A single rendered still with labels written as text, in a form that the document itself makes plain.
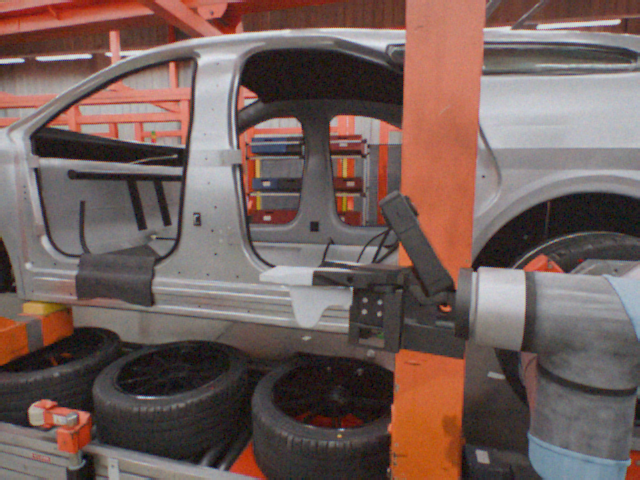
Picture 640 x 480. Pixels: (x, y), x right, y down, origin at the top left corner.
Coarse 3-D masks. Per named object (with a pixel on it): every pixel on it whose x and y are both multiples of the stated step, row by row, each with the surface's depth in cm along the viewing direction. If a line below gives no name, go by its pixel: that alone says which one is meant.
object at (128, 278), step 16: (80, 256) 184; (96, 256) 182; (112, 256) 180; (128, 256) 179; (80, 272) 183; (96, 272) 181; (112, 272) 179; (128, 272) 177; (144, 272) 174; (80, 288) 182; (96, 288) 180; (112, 288) 177; (128, 288) 174; (144, 288) 172; (144, 304) 174
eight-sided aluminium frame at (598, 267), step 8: (584, 264) 109; (592, 264) 106; (600, 264) 105; (608, 264) 104; (616, 264) 104; (624, 264) 103; (632, 264) 103; (576, 272) 110; (584, 272) 106; (592, 272) 105; (600, 272) 105; (608, 272) 104; (616, 272) 104; (520, 368) 118; (520, 376) 117; (632, 432) 112; (632, 440) 108; (632, 448) 109
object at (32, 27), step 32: (32, 0) 438; (64, 0) 387; (96, 0) 384; (128, 0) 381; (192, 0) 363; (256, 0) 337; (288, 0) 337; (320, 0) 338; (32, 32) 407; (64, 32) 407; (96, 32) 407
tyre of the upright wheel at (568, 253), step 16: (560, 240) 127; (576, 240) 119; (592, 240) 114; (608, 240) 111; (624, 240) 111; (528, 256) 130; (560, 256) 115; (576, 256) 113; (592, 256) 112; (608, 256) 111; (624, 256) 110; (496, 352) 131; (512, 352) 122; (512, 368) 122; (512, 384) 123
